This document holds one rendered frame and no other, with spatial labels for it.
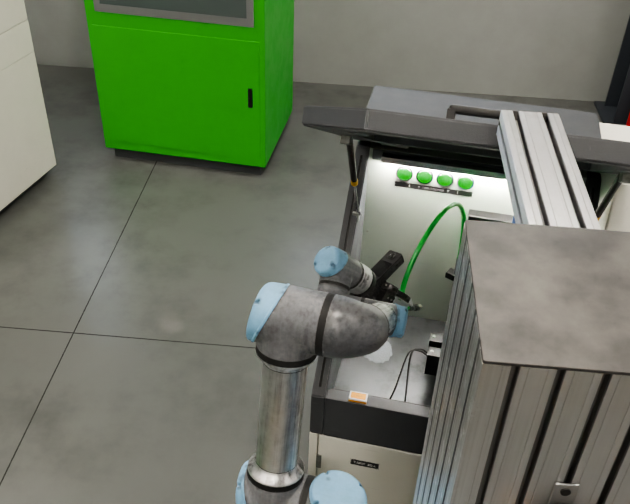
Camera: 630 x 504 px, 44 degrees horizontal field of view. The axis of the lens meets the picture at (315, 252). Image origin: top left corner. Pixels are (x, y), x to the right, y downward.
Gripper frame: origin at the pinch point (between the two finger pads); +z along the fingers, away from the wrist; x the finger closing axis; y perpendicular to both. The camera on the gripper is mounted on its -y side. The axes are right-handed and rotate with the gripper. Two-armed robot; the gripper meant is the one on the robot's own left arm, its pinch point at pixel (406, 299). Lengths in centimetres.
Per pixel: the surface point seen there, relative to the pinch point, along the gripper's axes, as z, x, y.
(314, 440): 17, -20, 47
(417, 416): 18.6, 7.0, 26.5
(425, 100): 10, -36, -61
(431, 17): 220, -259, -217
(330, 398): 5.5, -12.4, 33.3
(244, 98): 99, -245, -80
